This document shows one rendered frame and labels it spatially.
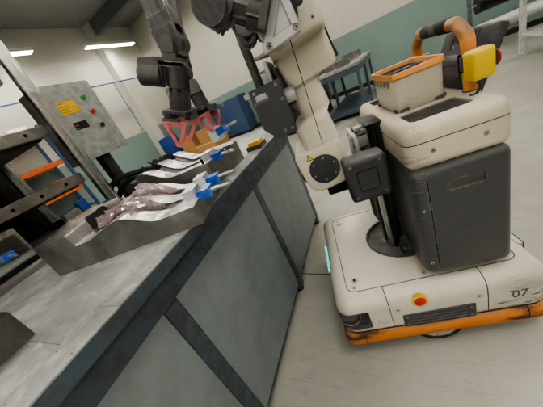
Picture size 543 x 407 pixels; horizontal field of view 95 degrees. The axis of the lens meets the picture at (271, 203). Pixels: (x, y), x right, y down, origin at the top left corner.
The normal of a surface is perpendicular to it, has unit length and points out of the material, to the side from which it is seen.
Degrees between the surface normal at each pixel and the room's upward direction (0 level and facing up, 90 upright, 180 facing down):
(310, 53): 90
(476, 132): 90
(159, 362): 90
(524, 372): 0
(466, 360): 0
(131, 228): 90
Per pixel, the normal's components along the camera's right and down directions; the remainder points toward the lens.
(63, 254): -0.02, 0.44
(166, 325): 0.88, -0.19
